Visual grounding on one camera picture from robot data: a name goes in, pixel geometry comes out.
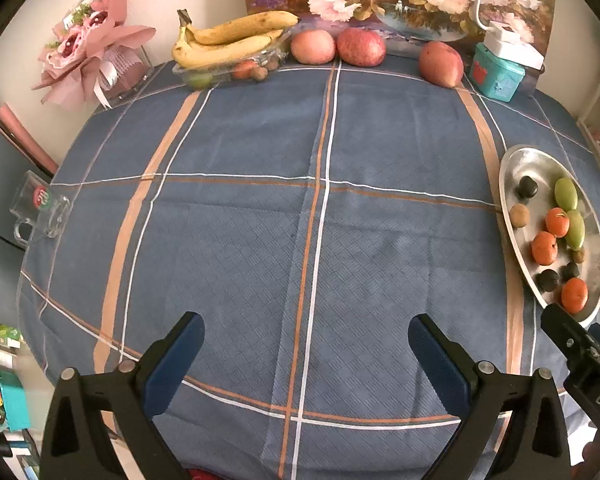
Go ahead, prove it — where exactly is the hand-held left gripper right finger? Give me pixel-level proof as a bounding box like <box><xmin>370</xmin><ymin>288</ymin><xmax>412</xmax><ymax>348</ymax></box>
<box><xmin>407</xmin><ymin>313</ymin><xmax>571</xmax><ymax>480</ymax></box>

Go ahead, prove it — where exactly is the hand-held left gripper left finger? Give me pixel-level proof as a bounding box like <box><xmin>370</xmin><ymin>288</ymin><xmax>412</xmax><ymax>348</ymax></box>
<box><xmin>40</xmin><ymin>311</ymin><xmax>206</xmax><ymax>480</ymax></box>

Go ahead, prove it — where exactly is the small orange with stem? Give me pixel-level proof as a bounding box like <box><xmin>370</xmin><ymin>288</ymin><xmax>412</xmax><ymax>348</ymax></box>
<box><xmin>545</xmin><ymin>207</ymin><xmax>571</xmax><ymax>238</ymax></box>

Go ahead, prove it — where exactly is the silver oval plate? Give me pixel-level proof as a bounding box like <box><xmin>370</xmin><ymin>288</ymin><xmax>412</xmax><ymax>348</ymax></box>
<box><xmin>498</xmin><ymin>144</ymin><xmax>600</xmax><ymax>325</ymax></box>

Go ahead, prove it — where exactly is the blue plaid tablecloth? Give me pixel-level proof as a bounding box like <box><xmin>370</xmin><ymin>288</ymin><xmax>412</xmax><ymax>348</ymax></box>
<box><xmin>16</xmin><ymin>52</ymin><xmax>600</xmax><ymax>480</ymax></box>

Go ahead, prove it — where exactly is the teal plastic bin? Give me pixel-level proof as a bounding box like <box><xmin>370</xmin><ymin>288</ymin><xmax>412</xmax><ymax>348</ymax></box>
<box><xmin>0</xmin><ymin>367</ymin><xmax>31</xmax><ymax>431</ymax></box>

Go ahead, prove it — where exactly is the glass mug with label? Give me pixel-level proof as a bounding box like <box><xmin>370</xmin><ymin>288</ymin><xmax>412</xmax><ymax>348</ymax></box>
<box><xmin>13</xmin><ymin>170</ymin><xmax>72</xmax><ymax>247</ymax></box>

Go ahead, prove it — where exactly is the dark grey cabinet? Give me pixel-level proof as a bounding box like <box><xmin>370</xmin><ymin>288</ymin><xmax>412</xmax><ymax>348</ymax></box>
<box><xmin>0</xmin><ymin>120</ymin><xmax>56</xmax><ymax>251</ymax></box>

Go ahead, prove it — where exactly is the teal box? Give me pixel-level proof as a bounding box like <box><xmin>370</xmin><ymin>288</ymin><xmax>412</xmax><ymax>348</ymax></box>
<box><xmin>469</xmin><ymin>42</ymin><xmax>526</xmax><ymax>101</ymax></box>

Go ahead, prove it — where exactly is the white power adapter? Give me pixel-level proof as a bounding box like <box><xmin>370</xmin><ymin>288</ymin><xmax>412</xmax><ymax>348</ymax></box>
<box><xmin>482</xmin><ymin>22</ymin><xmax>545</xmax><ymax>69</ymax></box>

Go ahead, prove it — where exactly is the clear plastic container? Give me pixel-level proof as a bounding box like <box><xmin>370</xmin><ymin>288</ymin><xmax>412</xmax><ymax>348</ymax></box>
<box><xmin>172</xmin><ymin>35</ymin><xmax>291</xmax><ymax>92</ymax></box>

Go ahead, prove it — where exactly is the large red apple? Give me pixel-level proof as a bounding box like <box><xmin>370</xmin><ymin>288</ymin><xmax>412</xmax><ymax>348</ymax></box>
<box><xmin>419</xmin><ymin>41</ymin><xmax>465</xmax><ymax>89</ymax></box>

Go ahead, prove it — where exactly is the yellow banana bunch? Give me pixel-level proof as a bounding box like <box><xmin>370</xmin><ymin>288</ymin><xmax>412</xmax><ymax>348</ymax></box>
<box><xmin>172</xmin><ymin>8</ymin><xmax>300</xmax><ymax>69</ymax></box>

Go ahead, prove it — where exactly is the dark red apple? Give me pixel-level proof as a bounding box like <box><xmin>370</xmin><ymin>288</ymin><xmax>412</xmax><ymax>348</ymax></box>
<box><xmin>336</xmin><ymin>27</ymin><xmax>387</xmax><ymax>67</ymax></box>

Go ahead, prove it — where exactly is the pink flower bouquet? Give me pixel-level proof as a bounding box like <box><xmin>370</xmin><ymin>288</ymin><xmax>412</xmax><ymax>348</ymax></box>
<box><xmin>30</xmin><ymin>0</ymin><xmax>157</xmax><ymax>111</ymax></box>

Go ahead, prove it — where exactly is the pale pink apple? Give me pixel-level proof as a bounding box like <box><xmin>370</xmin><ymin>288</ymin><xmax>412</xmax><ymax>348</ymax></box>
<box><xmin>290</xmin><ymin>30</ymin><xmax>337</xmax><ymax>65</ymax></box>

